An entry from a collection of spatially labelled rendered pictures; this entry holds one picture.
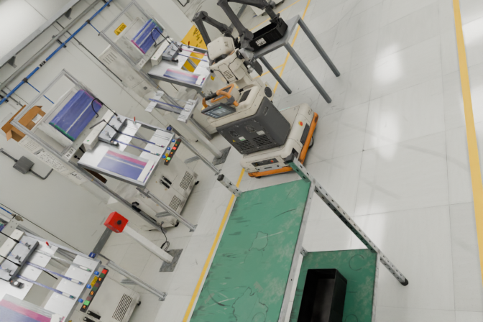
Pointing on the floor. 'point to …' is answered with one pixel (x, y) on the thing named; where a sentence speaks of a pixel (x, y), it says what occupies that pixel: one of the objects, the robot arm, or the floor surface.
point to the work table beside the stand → (296, 55)
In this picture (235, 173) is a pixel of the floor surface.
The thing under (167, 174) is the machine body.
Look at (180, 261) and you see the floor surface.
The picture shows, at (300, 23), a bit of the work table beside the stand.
